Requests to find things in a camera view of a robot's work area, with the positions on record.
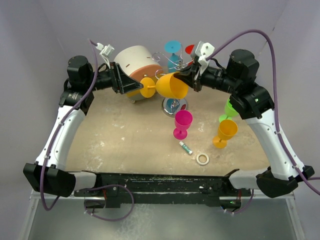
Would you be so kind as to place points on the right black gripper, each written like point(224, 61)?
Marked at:
point(191, 76)

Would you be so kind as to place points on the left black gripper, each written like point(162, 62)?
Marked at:
point(117, 76)

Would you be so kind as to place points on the orange wine glass front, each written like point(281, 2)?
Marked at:
point(167, 86)

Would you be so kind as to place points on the orange wine glass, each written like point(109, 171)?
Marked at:
point(226, 131)
point(167, 86)

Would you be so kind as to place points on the red plastic wine glass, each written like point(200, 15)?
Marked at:
point(189, 49)

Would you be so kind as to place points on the blue plastic wine glass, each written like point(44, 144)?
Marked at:
point(174, 61)

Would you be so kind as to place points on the chrome wine glass rack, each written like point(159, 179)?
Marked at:
point(170, 106)

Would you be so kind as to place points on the pink plastic wine glass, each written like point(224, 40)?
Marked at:
point(183, 120)

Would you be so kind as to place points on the green plastic wine glass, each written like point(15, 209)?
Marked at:
point(229, 112)

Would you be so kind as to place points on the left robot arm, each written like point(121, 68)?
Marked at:
point(47, 175)

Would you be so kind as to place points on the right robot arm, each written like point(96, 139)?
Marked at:
point(256, 107)

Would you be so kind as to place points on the small white green tube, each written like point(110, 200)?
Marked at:
point(186, 148)

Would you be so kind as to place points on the white tape roll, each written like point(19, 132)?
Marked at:
point(202, 159)

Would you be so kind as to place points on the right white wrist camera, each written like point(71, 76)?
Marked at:
point(201, 51)

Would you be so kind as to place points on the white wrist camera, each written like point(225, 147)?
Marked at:
point(105, 51)
point(201, 51)

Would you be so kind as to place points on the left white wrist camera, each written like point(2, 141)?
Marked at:
point(105, 51)

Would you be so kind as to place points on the black base frame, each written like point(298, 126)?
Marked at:
point(127, 188)

